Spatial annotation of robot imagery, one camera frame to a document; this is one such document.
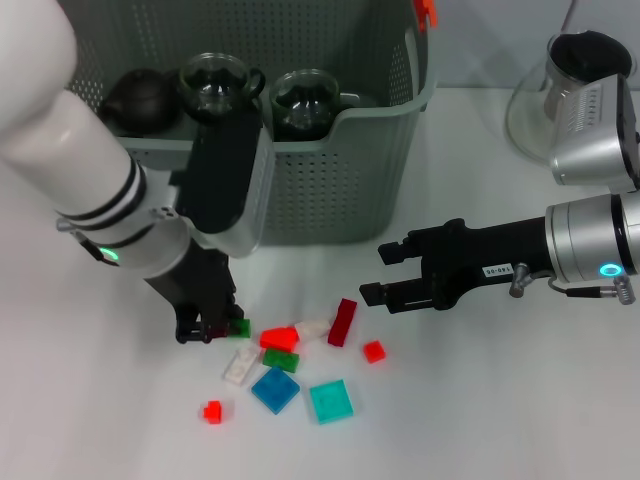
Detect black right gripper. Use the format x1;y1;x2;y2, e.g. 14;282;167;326
359;215;552;316

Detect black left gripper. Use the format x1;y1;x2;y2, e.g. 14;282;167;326
143;243;245;346

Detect white plate brick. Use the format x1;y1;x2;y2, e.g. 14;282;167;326
222;348;261;386

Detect blue square brick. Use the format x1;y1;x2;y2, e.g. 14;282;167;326
250;365;302;415

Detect teal square brick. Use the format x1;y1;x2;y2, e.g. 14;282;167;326
309;378;355;426

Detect grey perforated storage basket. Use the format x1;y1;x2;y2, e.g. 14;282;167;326
64;0;441;246

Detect bright red sloped brick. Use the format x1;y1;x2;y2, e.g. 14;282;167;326
259;326;300;351

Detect dark red long brick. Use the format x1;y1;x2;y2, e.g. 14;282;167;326
327;298;359;347

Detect green rectangular brick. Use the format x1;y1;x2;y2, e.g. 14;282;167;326
262;348;302;374

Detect white thick brick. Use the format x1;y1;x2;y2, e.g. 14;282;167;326
295;318;332;342

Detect black clay teapot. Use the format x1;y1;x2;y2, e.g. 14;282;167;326
101;68;182;137

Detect grey right arm cable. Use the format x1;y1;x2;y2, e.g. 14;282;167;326
508;262;637;304

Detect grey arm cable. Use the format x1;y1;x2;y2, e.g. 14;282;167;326
55;218;120;267
508;262;637;304

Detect grey left arm cable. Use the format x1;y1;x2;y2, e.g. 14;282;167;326
55;218;120;267

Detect glass pitcher with black handle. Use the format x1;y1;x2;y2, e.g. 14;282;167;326
505;30;634;162

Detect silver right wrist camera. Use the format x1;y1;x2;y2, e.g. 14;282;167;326
548;73;640;191

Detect orange basket handle clip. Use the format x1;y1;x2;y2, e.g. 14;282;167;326
413;0;440;29

